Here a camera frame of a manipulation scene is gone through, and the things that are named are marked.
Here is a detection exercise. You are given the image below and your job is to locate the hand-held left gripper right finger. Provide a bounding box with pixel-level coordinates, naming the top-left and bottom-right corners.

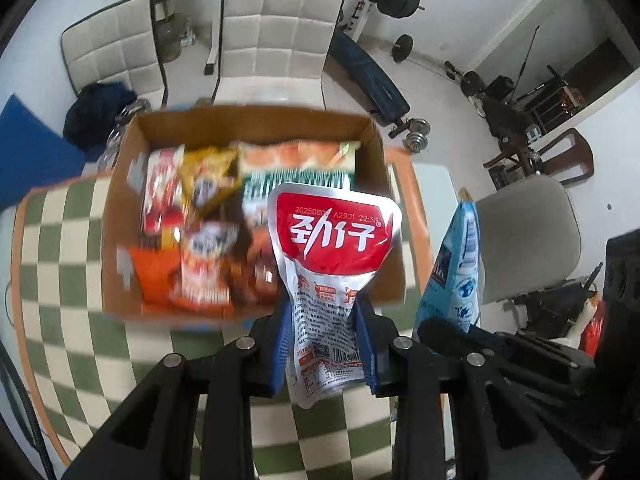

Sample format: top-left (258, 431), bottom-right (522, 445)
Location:
top-left (352, 296), bottom-right (583, 480)

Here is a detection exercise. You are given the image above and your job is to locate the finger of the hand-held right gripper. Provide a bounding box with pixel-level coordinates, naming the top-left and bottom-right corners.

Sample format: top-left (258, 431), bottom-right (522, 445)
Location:
top-left (416, 317), bottom-right (598, 386)

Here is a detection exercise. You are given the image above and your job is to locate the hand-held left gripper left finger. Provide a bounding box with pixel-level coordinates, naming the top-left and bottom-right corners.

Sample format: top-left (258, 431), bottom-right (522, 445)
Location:
top-left (62, 296), bottom-right (296, 480)

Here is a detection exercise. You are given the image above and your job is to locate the brown orange snack packet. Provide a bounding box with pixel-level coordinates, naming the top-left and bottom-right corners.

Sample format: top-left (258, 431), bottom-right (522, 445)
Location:
top-left (227, 225), bottom-right (283, 306)

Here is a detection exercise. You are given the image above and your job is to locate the large blue bag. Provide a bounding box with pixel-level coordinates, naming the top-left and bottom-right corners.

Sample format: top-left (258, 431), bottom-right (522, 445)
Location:
top-left (412, 187), bottom-right (483, 343)

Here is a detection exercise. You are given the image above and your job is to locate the red silver pouch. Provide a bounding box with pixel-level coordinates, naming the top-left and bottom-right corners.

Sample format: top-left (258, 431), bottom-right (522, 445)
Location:
top-left (266, 182), bottom-right (403, 408)

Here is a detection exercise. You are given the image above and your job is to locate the panda print snack packet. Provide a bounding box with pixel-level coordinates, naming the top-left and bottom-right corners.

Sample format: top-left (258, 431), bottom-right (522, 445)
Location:
top-left (170, 220), bottom-right (241, 311)

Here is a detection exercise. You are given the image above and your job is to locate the plain orange snack packet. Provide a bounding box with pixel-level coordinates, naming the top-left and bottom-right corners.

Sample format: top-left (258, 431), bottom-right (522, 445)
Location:
top-left (127, 245), bottom-right (183, 306)

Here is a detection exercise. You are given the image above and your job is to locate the green striped edge snack packet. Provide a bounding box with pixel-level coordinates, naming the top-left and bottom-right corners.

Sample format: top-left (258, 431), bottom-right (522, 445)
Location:
top-left (237, 140), bottom-right (362, 226)

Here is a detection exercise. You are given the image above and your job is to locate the yellow noodle packet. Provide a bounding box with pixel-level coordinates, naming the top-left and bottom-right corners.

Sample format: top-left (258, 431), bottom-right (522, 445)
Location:
top-left (180, 145), bottom-right (241, 221)

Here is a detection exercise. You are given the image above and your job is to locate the white red chicken feet packet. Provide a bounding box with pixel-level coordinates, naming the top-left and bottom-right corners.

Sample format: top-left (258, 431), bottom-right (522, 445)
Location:
top-left (141, 146), bottom-right (187, 238)

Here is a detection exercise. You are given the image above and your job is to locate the cardboard box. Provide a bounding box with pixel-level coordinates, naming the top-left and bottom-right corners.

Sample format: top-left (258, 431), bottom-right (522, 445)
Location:
top-left (100, 105), bottom-right (408, 328)

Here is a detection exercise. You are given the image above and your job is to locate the white goose figure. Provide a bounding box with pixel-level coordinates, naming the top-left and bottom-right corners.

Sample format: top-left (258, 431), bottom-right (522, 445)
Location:
top-left (565, 292), bottom-right (603, 348)

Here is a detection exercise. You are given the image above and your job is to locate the red bag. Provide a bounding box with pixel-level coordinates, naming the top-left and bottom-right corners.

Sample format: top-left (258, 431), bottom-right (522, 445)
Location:
top-left (580, 305), bottom-right (608, 356)

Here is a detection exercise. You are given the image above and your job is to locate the grey fabric chair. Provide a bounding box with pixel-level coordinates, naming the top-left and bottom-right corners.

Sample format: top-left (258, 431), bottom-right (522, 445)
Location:
top-left (472, 175), bottom-right (583, 306)

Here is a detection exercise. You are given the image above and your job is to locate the wooden chair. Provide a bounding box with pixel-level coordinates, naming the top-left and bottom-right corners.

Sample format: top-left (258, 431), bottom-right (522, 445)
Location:
top-left (482, 127), bottom-right (596, 186)

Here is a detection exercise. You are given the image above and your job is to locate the black exercise machine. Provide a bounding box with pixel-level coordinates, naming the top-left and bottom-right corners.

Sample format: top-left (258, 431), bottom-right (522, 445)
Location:
top-left (445, 60), bottom-right (541, 161)

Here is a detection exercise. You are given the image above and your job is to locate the chrome dumbbell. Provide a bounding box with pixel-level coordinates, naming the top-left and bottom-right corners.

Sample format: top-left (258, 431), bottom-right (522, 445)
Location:
top-left (107, 100), bottom-right (151, 161)
top-left (387, 117), bottom-right (432, 153)

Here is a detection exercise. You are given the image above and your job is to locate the green white checkered tablecloth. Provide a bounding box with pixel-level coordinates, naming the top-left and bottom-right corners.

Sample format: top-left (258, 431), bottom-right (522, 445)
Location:
top-left (10, 147), bottom-right (481, 480)

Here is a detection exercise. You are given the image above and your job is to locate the long dark pole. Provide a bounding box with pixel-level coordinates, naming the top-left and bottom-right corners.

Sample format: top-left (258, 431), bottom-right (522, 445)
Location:
top-left (515, 24), bottom-right (542, 93)

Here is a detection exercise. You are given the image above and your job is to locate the dark blue weight bench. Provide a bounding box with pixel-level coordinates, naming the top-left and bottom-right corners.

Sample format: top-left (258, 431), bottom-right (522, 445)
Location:
top-left (327, 30), bottom-right (411, 126)

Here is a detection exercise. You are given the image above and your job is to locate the dark blue cloth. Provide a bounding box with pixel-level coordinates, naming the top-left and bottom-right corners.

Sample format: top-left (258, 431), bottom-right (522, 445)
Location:
top-left (62, 82), bottom-right (138, 148)

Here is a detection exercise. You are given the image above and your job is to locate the white padded chair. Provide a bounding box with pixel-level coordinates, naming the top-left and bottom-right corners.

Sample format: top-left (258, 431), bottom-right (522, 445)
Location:
top-left (60, 0), bottom-right (168, 111)
top-left (210, 0), bottom-right (348, 111)

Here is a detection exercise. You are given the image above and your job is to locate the white bench rack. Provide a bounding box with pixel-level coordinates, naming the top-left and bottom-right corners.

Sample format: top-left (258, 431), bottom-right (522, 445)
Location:
top-left (202, 0), bottom-right (401, 78)

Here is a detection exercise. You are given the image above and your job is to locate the blue mat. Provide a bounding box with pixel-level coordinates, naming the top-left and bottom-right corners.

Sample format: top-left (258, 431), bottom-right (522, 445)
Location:
top-left (0, 92), bottom-right (88, 211)

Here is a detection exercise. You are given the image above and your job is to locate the wire rack shelf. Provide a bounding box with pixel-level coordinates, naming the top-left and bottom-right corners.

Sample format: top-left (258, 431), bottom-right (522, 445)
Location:
top-left (525, 85), bottom-right (586, 133)

